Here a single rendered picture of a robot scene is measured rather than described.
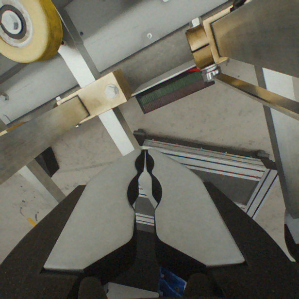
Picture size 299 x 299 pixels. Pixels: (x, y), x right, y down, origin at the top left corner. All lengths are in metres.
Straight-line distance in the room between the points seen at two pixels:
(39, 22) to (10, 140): 0.13
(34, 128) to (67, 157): 1.32
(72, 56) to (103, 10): 0.22
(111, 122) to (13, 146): 0.17
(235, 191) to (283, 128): 0.96
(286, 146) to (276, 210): 1.44
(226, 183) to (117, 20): 0.98
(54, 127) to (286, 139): 0.32
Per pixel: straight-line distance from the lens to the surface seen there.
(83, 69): 0.34
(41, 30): 0.27
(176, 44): 0.43
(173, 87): 0.44
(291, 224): 0.44
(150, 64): 0.43
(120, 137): 0.35
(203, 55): 0.26
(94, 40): 0.55
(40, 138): 0.25
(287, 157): 0.35
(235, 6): 0.20
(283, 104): 0.20
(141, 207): 1.35
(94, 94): 0.33
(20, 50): 0.29
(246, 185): 1.25
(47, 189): 0.52
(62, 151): 1.55
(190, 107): 1.18
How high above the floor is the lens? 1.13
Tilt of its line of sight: 60 degrees down
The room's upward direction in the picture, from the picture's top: 165 degrees counter-clockwise
